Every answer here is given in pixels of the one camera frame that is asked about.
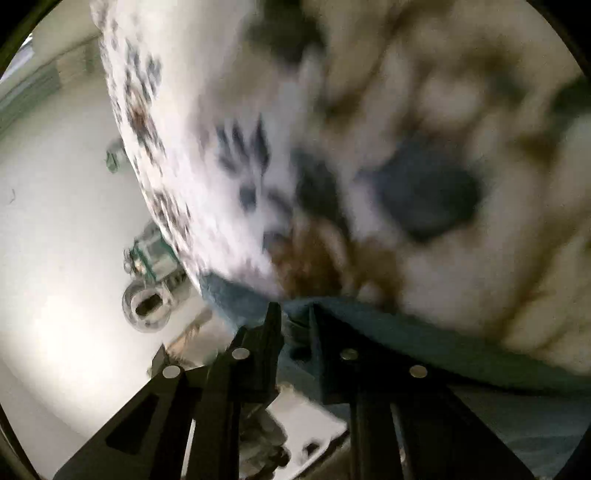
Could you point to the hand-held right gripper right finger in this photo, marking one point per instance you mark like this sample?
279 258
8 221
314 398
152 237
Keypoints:
323 355

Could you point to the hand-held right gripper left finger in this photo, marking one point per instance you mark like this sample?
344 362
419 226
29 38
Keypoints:
265 350

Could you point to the blue pants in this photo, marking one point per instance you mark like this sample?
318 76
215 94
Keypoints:
415 344

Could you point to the grey cloth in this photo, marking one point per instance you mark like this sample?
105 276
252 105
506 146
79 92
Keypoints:
263 443

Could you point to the small green white object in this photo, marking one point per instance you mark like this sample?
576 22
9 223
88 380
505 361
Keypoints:
116 157

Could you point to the floral printed blanket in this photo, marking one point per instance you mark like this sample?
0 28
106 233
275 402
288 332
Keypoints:
207 92

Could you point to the grey furniture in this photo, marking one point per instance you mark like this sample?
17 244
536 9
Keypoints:
41 87

